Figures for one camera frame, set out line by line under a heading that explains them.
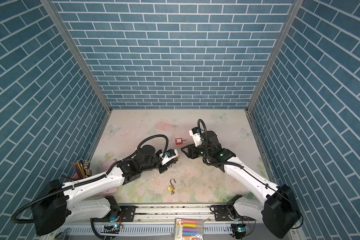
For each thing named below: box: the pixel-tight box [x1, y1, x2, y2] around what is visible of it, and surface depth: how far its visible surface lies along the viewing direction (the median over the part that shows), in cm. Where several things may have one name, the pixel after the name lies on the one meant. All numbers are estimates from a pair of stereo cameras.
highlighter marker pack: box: [174, 218, 204, 240], surface depth 70 cm
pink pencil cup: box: [60, 158, 92, 181], surface depth 77 cm
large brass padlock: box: [167, 178, 176, 195], surface depth 84 cm
